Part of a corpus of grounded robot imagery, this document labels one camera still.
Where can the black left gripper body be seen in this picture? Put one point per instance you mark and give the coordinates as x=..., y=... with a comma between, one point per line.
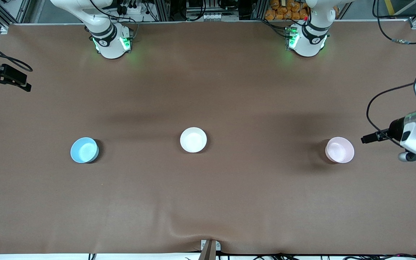
x=394, y=130

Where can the pink bowl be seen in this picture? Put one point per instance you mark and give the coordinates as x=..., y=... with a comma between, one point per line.
x=339, y=150

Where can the blue bowl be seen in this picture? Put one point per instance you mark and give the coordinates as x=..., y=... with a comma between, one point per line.
x=84, y=150

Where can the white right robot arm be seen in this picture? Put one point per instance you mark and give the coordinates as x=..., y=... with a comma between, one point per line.
x=108, y=45

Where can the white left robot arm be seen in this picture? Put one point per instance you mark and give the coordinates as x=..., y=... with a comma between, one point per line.
x=309, y=43

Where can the white bowl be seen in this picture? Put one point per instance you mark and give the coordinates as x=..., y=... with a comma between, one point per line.
x=193, y=139

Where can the white power strip with plugs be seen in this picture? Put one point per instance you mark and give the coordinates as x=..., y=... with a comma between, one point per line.
x=130, y=9

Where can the pile of orange packets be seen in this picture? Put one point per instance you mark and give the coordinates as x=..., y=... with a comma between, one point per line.
x=287, y=11

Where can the brown table mat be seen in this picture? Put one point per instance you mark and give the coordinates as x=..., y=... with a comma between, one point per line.
x=208, y=202

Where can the metal bracket with brown post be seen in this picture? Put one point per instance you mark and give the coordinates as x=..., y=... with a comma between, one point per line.
x=210, y=249

